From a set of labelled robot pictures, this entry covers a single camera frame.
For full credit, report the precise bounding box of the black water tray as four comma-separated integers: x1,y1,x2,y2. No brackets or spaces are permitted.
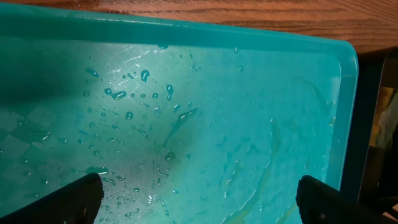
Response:
340,47,397,216

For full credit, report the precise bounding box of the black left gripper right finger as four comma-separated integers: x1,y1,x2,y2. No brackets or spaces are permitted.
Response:
296,175,397,224

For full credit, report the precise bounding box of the green yellow sponge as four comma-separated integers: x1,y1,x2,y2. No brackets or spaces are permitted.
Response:
369,87,396,147

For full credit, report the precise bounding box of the blue plastic tray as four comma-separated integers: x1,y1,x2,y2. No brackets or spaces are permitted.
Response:
1,3,358,223

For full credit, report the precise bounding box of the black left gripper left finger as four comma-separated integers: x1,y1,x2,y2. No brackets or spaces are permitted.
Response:
1,172,104,224

